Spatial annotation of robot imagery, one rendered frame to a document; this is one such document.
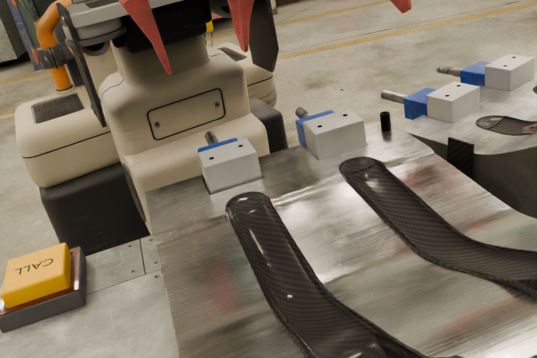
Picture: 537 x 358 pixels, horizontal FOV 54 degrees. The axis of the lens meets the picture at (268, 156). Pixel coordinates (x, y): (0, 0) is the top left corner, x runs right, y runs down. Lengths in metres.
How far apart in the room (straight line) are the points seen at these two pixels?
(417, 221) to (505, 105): 0.28
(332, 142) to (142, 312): 0.24
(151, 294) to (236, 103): 0.41
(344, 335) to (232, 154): 0.24
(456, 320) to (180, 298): 0.20
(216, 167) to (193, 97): 0.36
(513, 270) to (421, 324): 0.08
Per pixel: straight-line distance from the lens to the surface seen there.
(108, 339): 0.52
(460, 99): 0.64
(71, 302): 0.56
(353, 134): 0.51
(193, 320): 0.37
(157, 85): 0.83
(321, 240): 0.41
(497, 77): 0.72
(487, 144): 0.59
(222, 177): 0.48
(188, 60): 0.84
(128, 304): 0.54
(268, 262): 0.40
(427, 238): 0.41
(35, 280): 0.57
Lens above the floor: 1.12
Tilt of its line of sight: 26 degrees down
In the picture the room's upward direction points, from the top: 12 degrees counter-clockwise
